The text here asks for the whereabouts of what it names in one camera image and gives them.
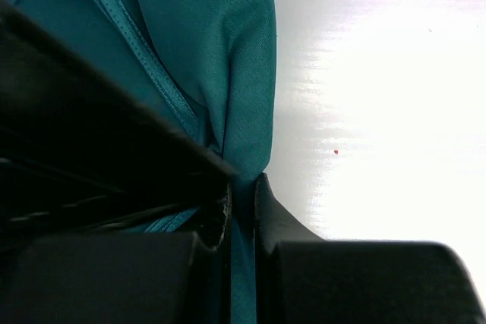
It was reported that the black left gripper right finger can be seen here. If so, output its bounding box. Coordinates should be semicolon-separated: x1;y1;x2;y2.
254;175;485;323

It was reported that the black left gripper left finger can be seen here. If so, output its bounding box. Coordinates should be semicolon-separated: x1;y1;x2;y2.
1;185;232;323

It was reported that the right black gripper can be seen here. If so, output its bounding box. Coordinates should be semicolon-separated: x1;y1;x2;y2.
1;1;232;252

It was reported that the teal satin napkin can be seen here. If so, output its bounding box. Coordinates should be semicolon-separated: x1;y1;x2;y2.
9;0;276;323

